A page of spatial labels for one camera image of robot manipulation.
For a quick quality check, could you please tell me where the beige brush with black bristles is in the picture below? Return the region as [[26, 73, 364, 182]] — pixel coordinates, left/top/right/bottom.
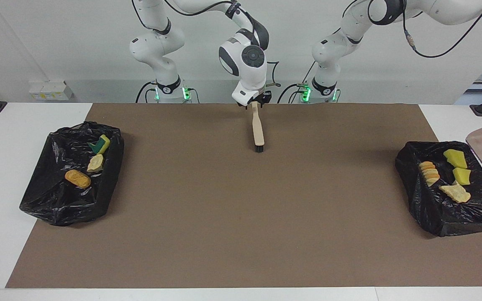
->
[[251, 102, 265, 153]]

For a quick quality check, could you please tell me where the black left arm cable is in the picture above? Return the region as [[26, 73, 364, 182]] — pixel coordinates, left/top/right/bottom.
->
[[403, 0, 482, 58]]

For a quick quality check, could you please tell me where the striped bread roll piece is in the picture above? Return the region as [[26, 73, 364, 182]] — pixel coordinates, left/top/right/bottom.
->
[[87, 154, 105, 173]]

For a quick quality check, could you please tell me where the yellow wedge sponge piece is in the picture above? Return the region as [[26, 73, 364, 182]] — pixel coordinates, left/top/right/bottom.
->
[[452, 167, 472, 186]]

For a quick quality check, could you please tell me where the orange croissant piece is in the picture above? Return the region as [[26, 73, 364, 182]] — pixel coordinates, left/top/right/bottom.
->
[[418, 161, 440, 187]]

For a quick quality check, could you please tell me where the black base cable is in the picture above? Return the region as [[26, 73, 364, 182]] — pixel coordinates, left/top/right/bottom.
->
[[277, 84, 308, 104], [136, 82, 158, 104]]

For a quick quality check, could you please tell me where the brown table mat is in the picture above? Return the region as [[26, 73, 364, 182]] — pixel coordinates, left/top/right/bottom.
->
[[5, 103, 482, 289]]

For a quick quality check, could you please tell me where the yellow sponge with green backing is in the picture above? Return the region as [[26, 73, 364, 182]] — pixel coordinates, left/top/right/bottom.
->
[[87, 134, 111, 155]]

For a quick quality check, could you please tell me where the white wall socket box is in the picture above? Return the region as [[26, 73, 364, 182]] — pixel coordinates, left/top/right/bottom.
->
[[28, 81, 74, 101]]

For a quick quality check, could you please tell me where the black bag lined trash bin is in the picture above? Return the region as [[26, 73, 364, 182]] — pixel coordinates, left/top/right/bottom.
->
[[395, 141, 482, 237], [19, 121, 125, 227]]

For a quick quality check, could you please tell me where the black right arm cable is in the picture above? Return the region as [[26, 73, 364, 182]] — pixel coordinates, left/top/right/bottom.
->
[[164, 0, 281, 88]]

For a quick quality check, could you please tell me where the yellow curved sponge piece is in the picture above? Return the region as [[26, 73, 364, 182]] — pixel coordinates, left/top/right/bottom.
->
[[443, 149, 468, 169]]

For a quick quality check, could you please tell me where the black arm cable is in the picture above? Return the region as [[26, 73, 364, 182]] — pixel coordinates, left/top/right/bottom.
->
[[403, 0, 482, 58], [164, 0, 281, 88]]

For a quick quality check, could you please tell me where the brown oval bun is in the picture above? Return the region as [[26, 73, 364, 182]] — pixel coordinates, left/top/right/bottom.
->
[[65, 169, 92, 189]]

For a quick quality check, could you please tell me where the pale bread chunk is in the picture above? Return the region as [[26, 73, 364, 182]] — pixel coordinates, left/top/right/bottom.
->
[[439, 181, 472, 204]]

